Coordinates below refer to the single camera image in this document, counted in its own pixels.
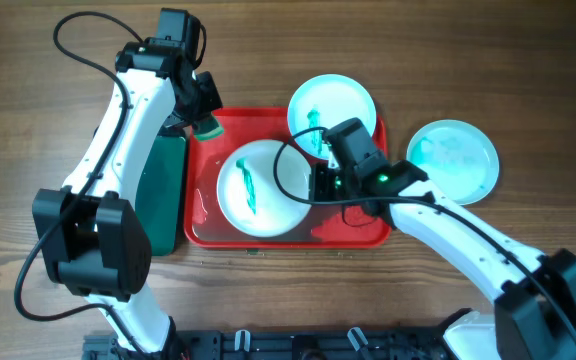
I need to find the green yellow sponge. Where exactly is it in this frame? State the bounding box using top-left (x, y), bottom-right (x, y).
top-left (192, 114), bottom-right (224, 142)

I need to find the white plate green smear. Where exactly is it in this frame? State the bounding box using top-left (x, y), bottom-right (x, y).
top-left (406, 119), bottom-right (501, 205)

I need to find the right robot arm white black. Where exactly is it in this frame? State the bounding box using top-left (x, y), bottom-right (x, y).
top-left (310, 161), bottom-right (576, 359)

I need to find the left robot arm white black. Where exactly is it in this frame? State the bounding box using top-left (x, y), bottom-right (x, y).
top-left (29, 38), bottom-right (222, 359)

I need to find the red plastic tray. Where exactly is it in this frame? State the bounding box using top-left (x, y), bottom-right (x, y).
top-left (183, 107), bottom-right (391, 249)

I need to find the dark green tray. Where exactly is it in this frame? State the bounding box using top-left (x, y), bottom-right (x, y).
top-left (136, 135), bottom-right (188, 256)

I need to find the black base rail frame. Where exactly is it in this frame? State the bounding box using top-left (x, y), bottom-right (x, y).
top-left (82, 324), bottom-right (469, 360)

